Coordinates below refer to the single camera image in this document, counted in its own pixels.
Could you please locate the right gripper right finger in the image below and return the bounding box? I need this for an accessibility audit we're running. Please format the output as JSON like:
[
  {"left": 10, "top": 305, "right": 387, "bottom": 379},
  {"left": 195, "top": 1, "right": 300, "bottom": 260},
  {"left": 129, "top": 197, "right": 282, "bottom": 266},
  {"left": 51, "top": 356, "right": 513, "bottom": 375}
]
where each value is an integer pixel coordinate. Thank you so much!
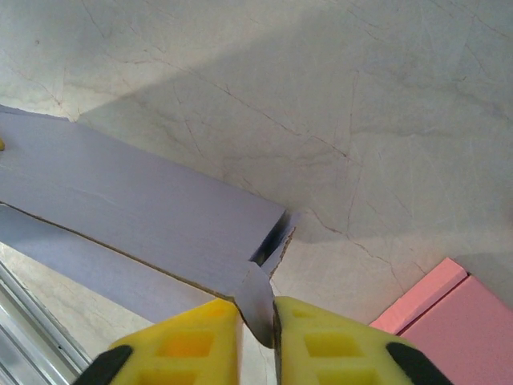
[{"left": 273, "top": 295, "right": 456, "bottom": 385}]

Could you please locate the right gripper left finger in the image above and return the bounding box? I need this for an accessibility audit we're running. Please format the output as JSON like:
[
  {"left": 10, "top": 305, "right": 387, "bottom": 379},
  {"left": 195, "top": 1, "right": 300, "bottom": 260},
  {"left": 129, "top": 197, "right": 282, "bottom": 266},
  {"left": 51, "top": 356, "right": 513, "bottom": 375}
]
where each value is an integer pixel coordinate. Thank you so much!
[{"left": 79, "top": 298, "right": 244, "bottom": 385}]

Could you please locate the pink paper box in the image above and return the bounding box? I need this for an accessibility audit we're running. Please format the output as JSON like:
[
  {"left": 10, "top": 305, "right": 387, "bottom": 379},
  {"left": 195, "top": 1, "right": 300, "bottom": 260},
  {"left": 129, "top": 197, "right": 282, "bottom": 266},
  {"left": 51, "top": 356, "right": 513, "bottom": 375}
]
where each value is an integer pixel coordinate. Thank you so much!
[{"left": 368, "top": 257, "right": 513, "bottom": 385}]

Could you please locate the lavender paper box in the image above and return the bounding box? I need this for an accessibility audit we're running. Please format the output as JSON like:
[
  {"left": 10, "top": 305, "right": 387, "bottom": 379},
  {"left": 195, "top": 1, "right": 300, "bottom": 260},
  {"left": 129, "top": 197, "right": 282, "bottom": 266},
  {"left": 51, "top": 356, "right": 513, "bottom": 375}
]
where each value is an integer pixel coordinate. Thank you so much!
[{"left": 0, "top": 103, "right": 302, "bottom": 348}]

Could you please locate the aluminium base frame rail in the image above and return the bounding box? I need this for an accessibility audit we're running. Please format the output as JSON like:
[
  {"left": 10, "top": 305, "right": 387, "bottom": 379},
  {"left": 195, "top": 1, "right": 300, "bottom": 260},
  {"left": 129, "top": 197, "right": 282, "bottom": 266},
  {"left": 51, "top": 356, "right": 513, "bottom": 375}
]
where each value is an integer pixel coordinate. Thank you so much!
[{"left": 0, "top": 262, "right": 93, "bottom": 385}]

